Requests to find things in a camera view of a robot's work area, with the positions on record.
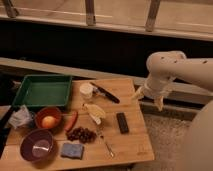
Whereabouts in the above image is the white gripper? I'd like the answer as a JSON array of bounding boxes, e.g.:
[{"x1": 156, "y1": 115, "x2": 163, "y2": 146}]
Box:
[{"x1": 132, "y1": 76, "x2": 175, "y2": 111}]

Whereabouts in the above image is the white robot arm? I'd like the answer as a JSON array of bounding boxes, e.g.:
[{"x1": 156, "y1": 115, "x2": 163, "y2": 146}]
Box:
[{"x1": 132, "y1": 51, "x2": 213, "y2": 171}]

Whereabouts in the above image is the white paper cup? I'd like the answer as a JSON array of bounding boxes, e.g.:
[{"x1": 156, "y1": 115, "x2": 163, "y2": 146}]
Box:
[{"x1": 79, "y1": 83, "x2": 93, "y2": 99}]

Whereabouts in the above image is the black rectangular bar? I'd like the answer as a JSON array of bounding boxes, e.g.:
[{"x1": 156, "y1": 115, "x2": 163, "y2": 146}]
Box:
[{"x1": 116, "y1": 113, "x2": 129, "y2": 134}]

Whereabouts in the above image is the wooden cutting board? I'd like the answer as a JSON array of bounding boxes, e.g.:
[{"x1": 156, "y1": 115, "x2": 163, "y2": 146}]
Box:
[{"x1": 0, "y1": 77, "x2": 155, "y2": 171}]

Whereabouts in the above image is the yellow banana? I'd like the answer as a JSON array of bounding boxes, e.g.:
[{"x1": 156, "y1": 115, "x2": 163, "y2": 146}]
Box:
[{"x1": 83, "y1": 103, "x2": 106, "y2": 125}]

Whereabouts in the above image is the dark red grapes bunch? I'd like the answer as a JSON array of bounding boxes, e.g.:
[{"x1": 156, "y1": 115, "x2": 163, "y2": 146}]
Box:
[{"x1": 66, "y1": 127, "x2": 97, "y2": 144}]

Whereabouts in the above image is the red sausage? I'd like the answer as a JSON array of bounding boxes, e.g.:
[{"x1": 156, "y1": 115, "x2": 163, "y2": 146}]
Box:
[{"x1": 64, "y1": 111, "x2": 78, "y2": 132}]

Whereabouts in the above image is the blue sponge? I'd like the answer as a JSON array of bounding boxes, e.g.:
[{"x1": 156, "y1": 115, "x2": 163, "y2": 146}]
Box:
[{"x1": 61, "y1": 143, "x2": 84, "y2": 159}]

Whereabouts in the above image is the orange bowl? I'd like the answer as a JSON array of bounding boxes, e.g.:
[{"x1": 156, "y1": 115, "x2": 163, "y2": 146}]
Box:
[{"x1": 35, "y1": 107, "x2": 62, "y2": 129}]

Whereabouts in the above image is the orange fruit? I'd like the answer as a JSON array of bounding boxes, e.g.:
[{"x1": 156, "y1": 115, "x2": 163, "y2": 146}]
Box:
[{"x1": 42, "y1": 116, "x2": 56, "y2": 129}]

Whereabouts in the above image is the green plastic tray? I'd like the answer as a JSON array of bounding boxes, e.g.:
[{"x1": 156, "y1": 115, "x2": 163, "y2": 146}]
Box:
[{"x1": 12, "y1": 74, "x2": 72, "y2": 109}]

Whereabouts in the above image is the purple bowl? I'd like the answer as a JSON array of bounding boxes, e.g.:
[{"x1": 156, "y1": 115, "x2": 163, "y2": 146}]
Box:
[{"x1": 20, "y1": 129, "x2": 54, "y2": 162}]

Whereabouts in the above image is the black handled knife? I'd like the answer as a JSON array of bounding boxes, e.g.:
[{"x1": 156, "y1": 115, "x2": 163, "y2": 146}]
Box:
[{"x1": 90, "y1": 82, "x2": 120, "y2": 104}]

